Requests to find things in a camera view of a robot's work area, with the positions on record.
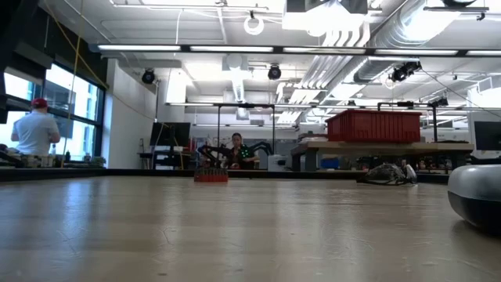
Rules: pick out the black monitor desk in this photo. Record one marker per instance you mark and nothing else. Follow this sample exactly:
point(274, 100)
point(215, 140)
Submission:
point(168, 156)

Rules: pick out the black camera stand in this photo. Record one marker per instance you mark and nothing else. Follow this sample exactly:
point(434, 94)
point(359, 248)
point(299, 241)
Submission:
point(435, 125)

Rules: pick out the white pedestal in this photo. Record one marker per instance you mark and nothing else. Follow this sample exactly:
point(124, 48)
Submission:
point(276, 162)

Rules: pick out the red ribbed plastic bin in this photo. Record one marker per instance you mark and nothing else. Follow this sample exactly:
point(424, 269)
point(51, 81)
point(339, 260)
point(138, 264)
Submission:
point(372, 127)

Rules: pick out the silver round ceiling duct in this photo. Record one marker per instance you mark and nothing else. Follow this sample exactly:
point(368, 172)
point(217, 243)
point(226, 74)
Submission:
point(415, 23)

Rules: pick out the black background robot arm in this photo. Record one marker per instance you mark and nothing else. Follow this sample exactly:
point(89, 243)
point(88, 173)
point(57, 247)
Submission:
point(209, 153)
point(264, 148)

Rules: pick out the black hanging spotlight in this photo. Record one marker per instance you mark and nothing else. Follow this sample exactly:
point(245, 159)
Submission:
point(274, 72)
point(148, 77)

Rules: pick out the wooden workbench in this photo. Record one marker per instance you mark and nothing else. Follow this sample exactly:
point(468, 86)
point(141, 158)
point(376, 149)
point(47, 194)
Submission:
point(383, 147)

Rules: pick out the small red ribbed holder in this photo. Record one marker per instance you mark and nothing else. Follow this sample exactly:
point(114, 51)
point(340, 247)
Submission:
point(211, 177)

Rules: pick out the blue box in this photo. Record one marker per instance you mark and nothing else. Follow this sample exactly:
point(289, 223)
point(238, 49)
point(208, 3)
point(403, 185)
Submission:
point(329, 163)

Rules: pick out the white ceiling air unit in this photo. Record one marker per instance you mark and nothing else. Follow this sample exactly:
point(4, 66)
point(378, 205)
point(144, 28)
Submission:
point(325, 21)

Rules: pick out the black ceiling camera cluster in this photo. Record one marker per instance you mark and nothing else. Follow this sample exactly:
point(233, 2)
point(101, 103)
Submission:
point(403, 72)

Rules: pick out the black background rig frame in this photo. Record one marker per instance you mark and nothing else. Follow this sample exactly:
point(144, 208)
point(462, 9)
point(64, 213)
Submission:
point(242, 105)

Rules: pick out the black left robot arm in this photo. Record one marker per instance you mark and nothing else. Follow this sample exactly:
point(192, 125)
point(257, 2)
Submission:
point(2, 78)

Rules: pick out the black computer monitor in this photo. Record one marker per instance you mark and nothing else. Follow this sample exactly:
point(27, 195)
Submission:
point(488, 136)
point(170, 135)

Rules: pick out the white ceiling pipe bundle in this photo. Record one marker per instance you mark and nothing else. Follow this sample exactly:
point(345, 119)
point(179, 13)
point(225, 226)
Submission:
point(332, 58)

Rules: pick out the person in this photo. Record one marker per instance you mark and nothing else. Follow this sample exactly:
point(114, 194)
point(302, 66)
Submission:
point(35, 133)
point(238, 154)

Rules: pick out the long linear ceiling light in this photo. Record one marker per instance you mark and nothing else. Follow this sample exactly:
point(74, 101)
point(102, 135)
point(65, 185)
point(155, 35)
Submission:
point(188, 104)
point(231, 49)

